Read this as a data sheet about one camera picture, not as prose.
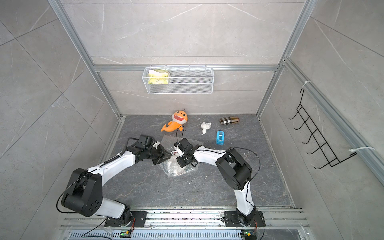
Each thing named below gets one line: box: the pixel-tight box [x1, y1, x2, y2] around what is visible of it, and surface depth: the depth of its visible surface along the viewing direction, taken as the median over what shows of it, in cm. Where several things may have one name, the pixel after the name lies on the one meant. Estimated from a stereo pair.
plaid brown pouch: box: [219, 116, 240, 125], surface depth 116 cm
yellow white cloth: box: [148, 69, 169, 85], surface depth 89 cm
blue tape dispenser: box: [216, 130, 225, 146], surface depth 106 cm
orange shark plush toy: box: [160, 110, 188, 132], surface depth 111 cm
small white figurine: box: [200, 121, 212, 135], surface depth 112 cm
